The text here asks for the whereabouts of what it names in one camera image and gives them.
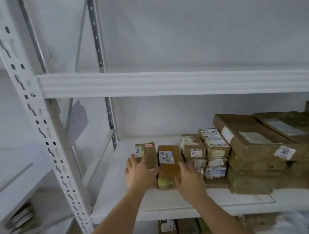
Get stack of large brown parcels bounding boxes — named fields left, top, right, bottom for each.
left=213, top=101, right=309, bottom=195

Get person's left forearm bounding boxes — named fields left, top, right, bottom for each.
left=93, top=187, right=155, bottom=234

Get white metal shelving rack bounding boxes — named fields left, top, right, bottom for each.
left=0, top=67, right=58, bottom=234
left=0, top=0, right=309, bottom=234

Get taped cardboard box end label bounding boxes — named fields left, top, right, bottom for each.
left=181, top=134, right=207, bottom=159

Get pile of plastic mailer bags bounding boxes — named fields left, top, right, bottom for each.
left=273, top=210, right=309, bottom=234

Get person's left hand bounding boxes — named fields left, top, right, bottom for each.
left=125, top=153, right=160, bottom=194

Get person's right hand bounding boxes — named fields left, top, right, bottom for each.
left=174, top=161, right=209, bottom=207

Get person's right forearm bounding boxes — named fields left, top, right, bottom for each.
left=192, top=195, right=250, bottom=234

